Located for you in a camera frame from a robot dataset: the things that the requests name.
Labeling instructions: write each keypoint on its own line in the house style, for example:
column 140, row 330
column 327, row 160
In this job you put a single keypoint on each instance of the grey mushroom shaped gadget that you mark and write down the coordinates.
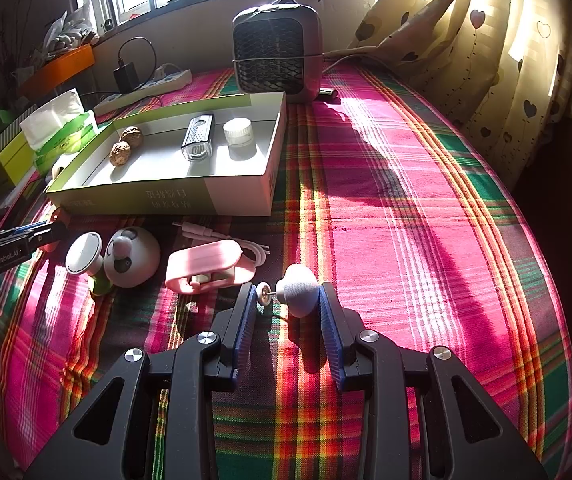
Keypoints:
column 298, row 290

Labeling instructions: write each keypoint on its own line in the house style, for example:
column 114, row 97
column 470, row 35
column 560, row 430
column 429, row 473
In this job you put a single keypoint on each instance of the heart print curtain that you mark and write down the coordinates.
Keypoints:
column 466, row 60

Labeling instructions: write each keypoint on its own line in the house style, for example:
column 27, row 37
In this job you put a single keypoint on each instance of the white power strip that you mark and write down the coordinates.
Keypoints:
column 171, row 80

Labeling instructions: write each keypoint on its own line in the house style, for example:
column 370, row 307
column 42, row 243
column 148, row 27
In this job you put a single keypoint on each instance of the brown walnut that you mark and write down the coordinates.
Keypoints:
column 131, row 137
column 120, row 154

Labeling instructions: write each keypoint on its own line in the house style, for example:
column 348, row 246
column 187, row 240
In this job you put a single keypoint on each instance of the orange box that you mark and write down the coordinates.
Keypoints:
column 61, row 67

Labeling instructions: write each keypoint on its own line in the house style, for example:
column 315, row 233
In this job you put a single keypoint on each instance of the black charger adapter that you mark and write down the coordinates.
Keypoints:
column 126, row 77

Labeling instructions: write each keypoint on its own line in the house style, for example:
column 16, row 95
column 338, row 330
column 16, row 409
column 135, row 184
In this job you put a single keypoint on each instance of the yellow green box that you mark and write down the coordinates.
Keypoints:
column 8, row 160

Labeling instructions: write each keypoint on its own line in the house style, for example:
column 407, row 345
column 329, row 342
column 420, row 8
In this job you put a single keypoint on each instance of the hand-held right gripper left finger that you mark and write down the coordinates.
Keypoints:
column 243, row 325

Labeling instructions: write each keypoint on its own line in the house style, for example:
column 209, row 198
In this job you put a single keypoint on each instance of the green white shallow cardboard box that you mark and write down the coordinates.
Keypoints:
column 176, row 197

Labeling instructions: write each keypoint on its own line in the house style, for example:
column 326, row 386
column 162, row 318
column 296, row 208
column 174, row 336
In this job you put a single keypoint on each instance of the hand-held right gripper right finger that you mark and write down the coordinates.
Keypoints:
column 331, row 340

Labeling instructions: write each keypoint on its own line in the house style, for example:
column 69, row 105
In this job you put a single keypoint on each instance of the white panda shaped gadget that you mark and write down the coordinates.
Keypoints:
column 136, row 260

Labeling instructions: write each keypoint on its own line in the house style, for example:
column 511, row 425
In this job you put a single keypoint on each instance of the green tissue pack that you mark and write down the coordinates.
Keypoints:
column 58, row 135

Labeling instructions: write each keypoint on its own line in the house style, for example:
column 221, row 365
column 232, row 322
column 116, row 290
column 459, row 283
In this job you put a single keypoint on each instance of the small grey heater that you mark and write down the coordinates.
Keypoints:
column 276, row 50

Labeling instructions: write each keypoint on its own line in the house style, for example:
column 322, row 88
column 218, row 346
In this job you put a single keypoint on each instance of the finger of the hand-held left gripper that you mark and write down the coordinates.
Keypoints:
column 11, row 233
column 48, row 237

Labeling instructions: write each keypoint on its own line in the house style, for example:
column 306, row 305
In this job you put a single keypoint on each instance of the white round jar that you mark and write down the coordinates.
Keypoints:
column 239, row 132

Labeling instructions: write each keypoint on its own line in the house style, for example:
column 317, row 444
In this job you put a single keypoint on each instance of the small dark adapter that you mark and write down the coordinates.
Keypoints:
column 327, row 95

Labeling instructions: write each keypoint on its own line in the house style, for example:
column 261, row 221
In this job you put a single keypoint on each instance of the clear plastic bag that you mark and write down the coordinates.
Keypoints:
column 68, row 30

